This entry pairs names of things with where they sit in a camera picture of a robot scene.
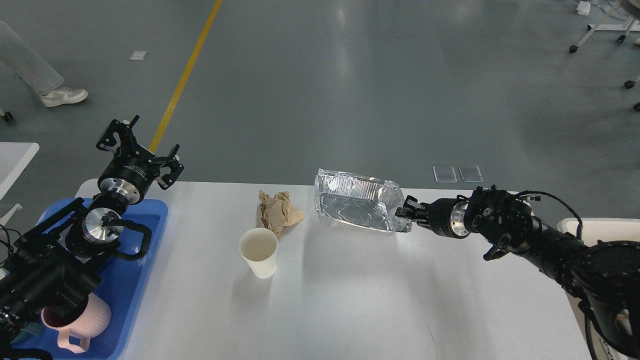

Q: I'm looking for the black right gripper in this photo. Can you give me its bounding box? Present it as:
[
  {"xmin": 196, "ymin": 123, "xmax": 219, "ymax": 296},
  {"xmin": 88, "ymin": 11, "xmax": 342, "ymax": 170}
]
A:
[{"xmin": 395, "ymin": 195, "xmax": 470, "ymax": 239}]

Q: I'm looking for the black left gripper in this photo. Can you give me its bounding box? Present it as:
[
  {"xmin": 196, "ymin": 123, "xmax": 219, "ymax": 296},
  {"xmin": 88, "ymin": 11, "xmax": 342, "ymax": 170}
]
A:
[{"xmin": 96, "ymin": 115, "xmax": 185, "ymax": 205}]

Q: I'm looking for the aluminium foil tray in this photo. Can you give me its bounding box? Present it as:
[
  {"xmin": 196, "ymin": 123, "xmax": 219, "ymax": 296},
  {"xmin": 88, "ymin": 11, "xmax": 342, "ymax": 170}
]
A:
[{"xmin": 314, "ymin": 168, "xmax": 412, "ymax": 234}]

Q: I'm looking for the white paper cup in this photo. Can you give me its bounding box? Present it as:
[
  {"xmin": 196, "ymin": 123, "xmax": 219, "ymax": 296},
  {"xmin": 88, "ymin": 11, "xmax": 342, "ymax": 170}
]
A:
[{"xmin": 238, "ymin": 227, "xmax": 279, "ymax": 280}]

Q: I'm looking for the pink plastic mug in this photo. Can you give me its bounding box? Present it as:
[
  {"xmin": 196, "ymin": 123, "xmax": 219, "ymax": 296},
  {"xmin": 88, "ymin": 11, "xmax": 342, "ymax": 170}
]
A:
[{"xmin": 40, "ymin": 292, "xmax": 112, "ymax": 354}]

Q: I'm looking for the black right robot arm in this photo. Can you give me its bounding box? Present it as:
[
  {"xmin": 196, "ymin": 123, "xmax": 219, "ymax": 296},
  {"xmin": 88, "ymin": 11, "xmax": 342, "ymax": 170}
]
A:
[{"xmin": 395, "ymin": 186, "xmax": 640, "ymax": 359}]

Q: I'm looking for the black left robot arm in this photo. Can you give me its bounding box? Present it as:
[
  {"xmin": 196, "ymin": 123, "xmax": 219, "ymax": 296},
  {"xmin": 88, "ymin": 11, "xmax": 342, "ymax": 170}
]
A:
[{"xmin": 0, "ymin": 115, "xmax": 185, "ymax": 360}]

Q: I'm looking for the blue plastic tray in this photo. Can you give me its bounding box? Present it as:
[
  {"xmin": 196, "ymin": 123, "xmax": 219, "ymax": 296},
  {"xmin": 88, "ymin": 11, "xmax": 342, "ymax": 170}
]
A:
[{"xmin": 10, "ymin": 198, "xmax": 169, "ymax": 360}]

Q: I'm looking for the crumpled brown paper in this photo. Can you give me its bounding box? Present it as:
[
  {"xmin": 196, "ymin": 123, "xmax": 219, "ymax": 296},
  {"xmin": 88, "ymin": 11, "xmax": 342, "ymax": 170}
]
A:
[{"xmin": 256, "ymin": 190, "xmax": 306, "ymax": 239}]

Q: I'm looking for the person in white clothes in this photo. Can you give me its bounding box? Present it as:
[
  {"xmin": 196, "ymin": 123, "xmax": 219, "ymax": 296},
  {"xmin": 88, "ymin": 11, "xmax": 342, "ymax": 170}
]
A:
[{"xmin": 0, "ymin": 21, "xmax": 89, "ymax": 109}]

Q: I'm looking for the white bin right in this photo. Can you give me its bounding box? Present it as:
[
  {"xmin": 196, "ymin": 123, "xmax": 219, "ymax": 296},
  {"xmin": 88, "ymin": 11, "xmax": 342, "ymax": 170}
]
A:
[{"xmin": 568, "ymin": 218, "xmax": 640, "ymax": 360}]

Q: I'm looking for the black wheeled chair base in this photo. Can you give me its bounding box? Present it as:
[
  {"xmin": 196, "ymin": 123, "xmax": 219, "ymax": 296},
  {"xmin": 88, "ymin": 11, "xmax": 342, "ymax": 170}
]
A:
[{"xmin": 623, "ymin": 72, "xmax": 640, "ymax": 111}]

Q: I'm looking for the white wheeled cart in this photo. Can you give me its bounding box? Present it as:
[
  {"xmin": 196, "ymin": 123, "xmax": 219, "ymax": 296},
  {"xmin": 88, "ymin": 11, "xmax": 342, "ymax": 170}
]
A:
[{"xmin": 568, "ymin": 0, "xmax": 640, "ymax": 54}]

